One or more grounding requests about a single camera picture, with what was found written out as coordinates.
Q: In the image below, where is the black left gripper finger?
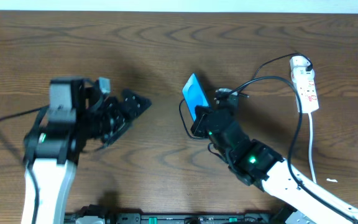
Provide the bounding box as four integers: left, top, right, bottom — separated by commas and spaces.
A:
121, 89, 152, 120
104, 123, 132, 146

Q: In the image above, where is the blue Galaxy smartphone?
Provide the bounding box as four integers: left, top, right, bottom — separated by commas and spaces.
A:
182, 73, 211, 121

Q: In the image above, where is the black charging cable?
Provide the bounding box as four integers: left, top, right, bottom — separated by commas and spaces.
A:
178, 52, 314, 141

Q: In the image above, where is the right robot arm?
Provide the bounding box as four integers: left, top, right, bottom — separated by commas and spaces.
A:
191, 95, 358, 223

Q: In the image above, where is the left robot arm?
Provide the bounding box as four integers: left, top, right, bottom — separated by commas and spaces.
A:
21, 77, 152, 223

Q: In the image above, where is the white USB charger plug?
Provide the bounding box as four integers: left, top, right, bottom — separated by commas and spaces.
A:
290, 55, 313, 71

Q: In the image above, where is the white power strip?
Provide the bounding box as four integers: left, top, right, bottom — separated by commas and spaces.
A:
291, 67, 319, 113

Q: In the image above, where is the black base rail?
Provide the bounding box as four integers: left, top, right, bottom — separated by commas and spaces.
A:
63, 205, 272, 224

